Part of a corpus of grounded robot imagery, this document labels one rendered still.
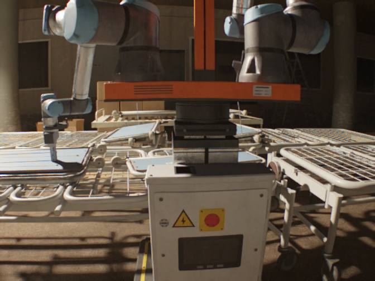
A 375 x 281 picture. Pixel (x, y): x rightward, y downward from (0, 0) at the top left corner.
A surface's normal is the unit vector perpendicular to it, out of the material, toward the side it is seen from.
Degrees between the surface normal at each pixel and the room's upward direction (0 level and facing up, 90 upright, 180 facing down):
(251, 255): 90
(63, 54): 90
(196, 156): 90
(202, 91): 90
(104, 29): 118
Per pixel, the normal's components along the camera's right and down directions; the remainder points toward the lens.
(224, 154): 0.07, 0.17
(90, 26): 0.52, 0.58
